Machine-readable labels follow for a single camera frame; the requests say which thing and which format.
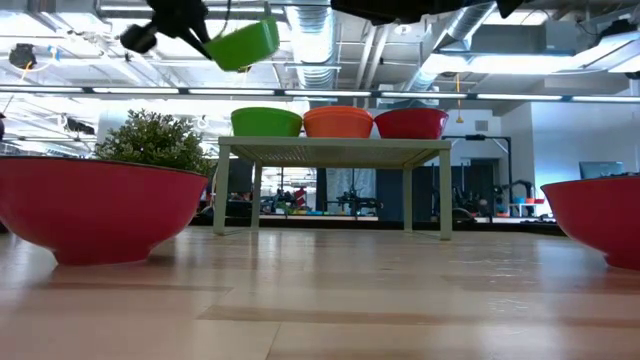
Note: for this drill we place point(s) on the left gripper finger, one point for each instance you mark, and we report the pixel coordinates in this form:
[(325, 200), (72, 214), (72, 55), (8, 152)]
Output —
[(200, 42)]

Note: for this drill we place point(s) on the green plastic bowl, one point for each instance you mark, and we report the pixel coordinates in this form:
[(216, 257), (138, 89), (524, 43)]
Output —
[(265, 127), (245, 47), (265, 109)]

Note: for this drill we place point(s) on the red strawberry print bowl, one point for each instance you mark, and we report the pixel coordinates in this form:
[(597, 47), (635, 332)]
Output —
[(600, 220), (100, 210), (412, 125)]

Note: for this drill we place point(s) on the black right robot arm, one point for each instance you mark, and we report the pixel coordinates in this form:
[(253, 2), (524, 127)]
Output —
[(400, 10)]

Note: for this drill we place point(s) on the black background robot arm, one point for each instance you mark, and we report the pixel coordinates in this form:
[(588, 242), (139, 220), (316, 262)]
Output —
[(515, 192)]

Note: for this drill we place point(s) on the long ceiling light strip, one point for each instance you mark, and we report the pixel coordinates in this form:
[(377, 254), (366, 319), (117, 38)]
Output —
[(150, 91)]

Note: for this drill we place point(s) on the green artificial shrub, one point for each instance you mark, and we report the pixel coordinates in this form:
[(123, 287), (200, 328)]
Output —
[(155, 140)]

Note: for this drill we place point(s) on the pale green perforated metal shelf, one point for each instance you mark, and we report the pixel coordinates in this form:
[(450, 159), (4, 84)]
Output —
[(325, 145)]

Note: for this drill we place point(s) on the white ceiling dome sensor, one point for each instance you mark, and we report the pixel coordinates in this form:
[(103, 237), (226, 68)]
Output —
[(403, 29)]

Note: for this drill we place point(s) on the background work table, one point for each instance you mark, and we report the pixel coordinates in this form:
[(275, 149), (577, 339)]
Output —
[(320, 217)]

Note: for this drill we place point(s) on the yellow hanging pendant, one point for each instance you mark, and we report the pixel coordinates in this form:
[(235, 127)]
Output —
[(459, 119)]

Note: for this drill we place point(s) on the black metal stand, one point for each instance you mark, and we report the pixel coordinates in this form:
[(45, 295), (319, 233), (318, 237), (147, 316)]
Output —
[(505, 142)]

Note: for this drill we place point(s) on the white cart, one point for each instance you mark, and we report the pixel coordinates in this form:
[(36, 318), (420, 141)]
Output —
[(527, 207)]

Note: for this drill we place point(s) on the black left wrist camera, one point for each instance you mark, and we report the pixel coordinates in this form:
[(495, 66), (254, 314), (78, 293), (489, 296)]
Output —
[(137, 38)]

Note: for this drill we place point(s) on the ribbed silver ventilation duct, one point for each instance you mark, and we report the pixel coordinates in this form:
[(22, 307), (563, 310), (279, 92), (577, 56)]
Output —
[(313, 50)]

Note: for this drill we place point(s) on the smooth silver ventilation duct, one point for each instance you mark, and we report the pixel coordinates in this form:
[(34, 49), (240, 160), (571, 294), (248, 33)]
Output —
[(450, 45)]

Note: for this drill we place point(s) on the dark wall monitor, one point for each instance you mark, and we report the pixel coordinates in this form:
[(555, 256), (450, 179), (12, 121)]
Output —
[(602, 170)]

